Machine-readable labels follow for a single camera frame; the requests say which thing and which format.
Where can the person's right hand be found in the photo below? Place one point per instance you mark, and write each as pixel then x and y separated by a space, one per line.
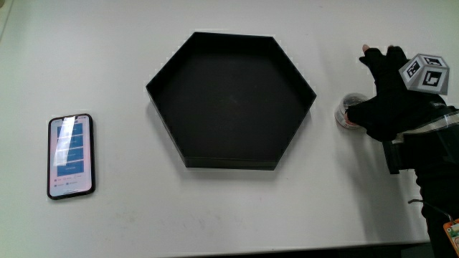
pixel 389 107

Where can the clear round paper clip container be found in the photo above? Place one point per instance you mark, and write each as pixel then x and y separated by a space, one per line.
pixel 345 104

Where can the person's right forearm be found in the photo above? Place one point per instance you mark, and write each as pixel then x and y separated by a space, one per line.
pixel 435 157

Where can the white desk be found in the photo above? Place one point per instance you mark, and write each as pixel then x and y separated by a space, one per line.
pixel 118 64

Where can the orange circuit board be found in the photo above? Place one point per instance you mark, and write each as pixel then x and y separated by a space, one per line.
pixel 452 232

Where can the black hexagonal tray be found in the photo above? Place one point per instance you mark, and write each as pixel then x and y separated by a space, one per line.
pixel 231 107

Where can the black smartphone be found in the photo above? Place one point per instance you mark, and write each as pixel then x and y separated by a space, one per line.
pixel 71 156

